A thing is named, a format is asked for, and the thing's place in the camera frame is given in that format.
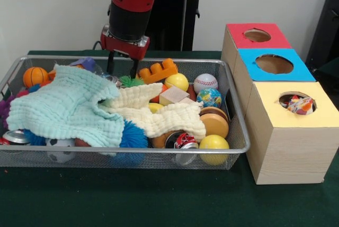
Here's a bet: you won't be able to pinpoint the green spiky ball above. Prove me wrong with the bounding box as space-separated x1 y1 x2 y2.
118 75 145 88

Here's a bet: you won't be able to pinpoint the mint waffle cloth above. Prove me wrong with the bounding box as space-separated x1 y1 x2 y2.
6 64 125 148

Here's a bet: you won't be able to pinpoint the white toy baseball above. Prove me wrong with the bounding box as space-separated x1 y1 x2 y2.
193 73 219 94

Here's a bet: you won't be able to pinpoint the plain wooden block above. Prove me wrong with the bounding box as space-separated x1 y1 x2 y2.
158 86 191 106

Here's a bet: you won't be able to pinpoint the brown toy burger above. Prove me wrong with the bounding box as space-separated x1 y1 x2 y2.
199 106 230 139

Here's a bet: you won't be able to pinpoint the small globe ball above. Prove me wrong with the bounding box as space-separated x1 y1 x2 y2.
196 88 222 108

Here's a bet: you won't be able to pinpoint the silver wire mesh bin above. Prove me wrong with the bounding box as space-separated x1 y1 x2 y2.
0 55 251 171

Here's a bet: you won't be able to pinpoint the orange rubber toy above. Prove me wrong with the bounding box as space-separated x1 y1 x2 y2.
139 58 179 85

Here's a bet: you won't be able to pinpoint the small polka dot paper ball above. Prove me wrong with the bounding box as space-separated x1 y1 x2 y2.
286 95 316 115

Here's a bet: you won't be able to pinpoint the cream waffle cloth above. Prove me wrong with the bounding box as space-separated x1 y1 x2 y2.
99 83 207 139

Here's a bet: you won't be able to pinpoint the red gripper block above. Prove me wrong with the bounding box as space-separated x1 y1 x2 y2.
100 24 150 79

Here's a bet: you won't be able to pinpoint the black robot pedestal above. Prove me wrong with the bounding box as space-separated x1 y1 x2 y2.
147 0 214 52

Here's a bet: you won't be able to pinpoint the orange toy basketball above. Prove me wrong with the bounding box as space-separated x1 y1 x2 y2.
22 66 49 89

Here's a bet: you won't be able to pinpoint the wooden box three round holes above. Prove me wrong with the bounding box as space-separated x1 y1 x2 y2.
221 22 333 185

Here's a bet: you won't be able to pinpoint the yellow ball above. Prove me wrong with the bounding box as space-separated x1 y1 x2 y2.
198 134 230 166

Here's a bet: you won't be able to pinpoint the crushed silver can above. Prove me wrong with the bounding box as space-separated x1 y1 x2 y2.
165 131 199 166

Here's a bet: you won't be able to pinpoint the black upright panel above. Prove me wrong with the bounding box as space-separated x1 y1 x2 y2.
305 0 339 65

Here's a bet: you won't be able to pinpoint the dark green table cloth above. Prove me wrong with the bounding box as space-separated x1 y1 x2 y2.
0 49 339 227

